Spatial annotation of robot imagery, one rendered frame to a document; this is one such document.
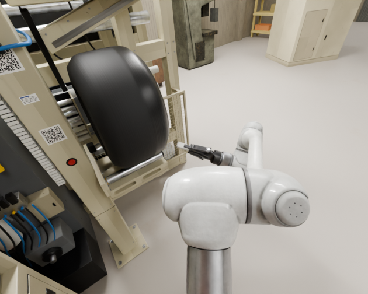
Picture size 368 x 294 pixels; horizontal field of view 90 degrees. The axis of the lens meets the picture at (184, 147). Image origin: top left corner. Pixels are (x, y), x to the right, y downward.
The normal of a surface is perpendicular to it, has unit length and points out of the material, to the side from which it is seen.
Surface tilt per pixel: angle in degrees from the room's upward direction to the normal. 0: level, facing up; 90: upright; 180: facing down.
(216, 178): 10
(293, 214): 51
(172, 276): 0
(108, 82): 42
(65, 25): 90
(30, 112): 90
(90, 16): 90
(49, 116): 90
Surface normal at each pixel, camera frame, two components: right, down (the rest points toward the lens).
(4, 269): 0.57, 0.50
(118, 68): 0.24, -0.37
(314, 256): -0.07, -0.76
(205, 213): -0.19, -0.15
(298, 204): 0.02, 0.04
